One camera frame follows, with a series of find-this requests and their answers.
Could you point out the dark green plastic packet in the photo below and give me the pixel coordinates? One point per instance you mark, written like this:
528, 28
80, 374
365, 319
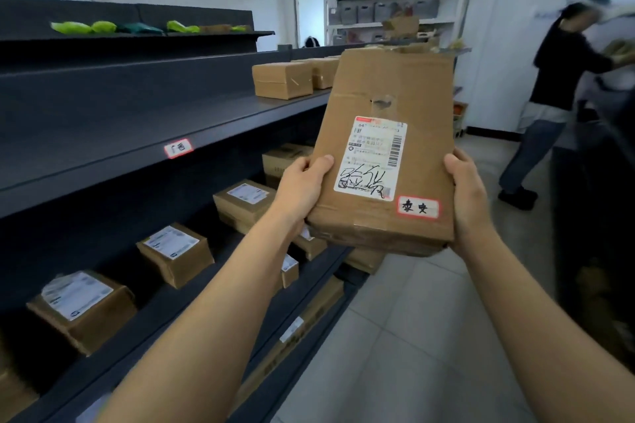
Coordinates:
140, 28

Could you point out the small cardboard box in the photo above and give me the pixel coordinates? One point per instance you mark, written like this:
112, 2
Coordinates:
289, 270
310, 245

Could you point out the light green plastic packet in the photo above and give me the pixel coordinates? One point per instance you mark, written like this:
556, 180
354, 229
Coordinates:
182, 26
103, 26
72, 27

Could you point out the dark grey shelf unit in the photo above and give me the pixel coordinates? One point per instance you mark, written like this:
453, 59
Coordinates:
124, 105

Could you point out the person's right hand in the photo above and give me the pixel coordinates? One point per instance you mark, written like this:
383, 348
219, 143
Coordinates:
471, 209

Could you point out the person's left hand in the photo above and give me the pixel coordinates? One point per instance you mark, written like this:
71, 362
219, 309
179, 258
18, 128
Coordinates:
295, 192

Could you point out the plain taped cardboard box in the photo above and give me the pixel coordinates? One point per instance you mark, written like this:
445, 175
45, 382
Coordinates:
282, 80
323, 71

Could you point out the person's left forearm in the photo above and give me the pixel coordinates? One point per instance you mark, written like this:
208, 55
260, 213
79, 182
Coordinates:
208, 333

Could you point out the person's right forearm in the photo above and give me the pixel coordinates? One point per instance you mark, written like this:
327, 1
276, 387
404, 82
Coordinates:
536, 333

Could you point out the long flat cardboard box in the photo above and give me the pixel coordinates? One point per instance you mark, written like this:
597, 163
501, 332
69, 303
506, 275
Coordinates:
302, 333

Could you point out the person's left thumb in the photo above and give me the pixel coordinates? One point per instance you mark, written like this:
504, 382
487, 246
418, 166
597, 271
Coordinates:
315, 171

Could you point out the brown paper packet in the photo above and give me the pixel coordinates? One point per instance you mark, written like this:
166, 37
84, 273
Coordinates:
216, 28

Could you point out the person's right thumb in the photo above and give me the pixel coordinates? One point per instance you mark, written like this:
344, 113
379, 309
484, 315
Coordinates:
457, 167

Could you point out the grey storage bin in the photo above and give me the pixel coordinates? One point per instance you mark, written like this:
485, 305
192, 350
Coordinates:
349, 14
365, 13
382, 11
426, 8

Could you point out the large cardboard parcel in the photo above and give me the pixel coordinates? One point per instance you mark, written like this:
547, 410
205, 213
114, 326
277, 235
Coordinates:
387, 150

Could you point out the cardboard box with white label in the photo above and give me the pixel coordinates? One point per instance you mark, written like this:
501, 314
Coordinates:
82, 308
285, 162
176, 254
243, 204

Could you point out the white shelf edge label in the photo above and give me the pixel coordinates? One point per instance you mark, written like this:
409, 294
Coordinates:
291, 329

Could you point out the red-bordered shelf label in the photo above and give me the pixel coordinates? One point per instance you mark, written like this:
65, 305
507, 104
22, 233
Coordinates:
178, 148

